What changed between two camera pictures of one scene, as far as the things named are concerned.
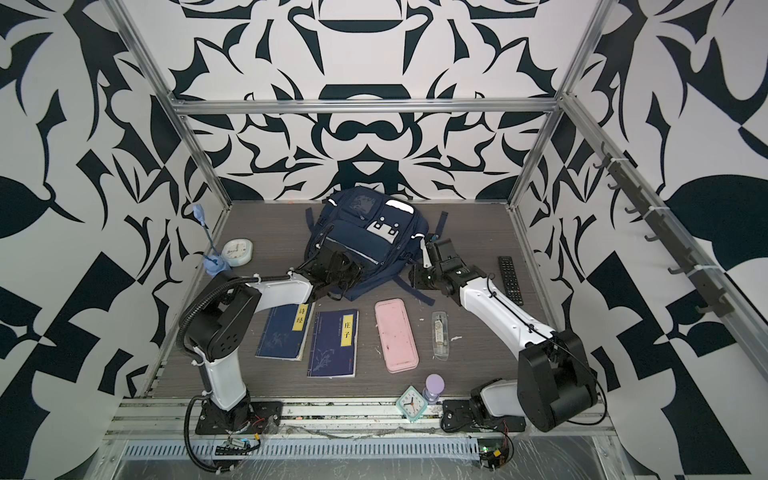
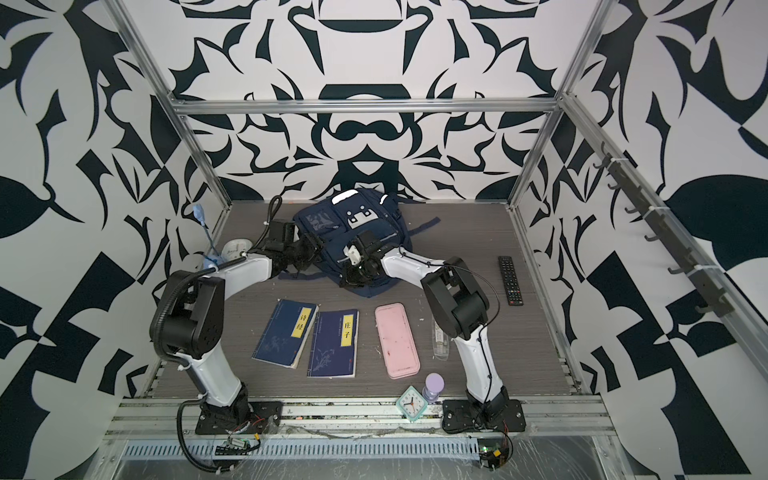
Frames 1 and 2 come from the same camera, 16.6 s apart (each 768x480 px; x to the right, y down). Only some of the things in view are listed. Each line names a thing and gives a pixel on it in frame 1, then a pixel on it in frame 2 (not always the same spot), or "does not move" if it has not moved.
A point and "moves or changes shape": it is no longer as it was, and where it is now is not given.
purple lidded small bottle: [434, 386] does not move
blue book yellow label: [334, 344] does not move
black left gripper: [357, 270] to [314, 245]
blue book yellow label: [284, 332] does not move
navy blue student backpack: [385, 231] moves or changes shape
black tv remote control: [511, 281] does not move
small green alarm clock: [412, 404] does not move
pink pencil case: [397, 335] does not move
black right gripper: [416, 279] to [348, 280]
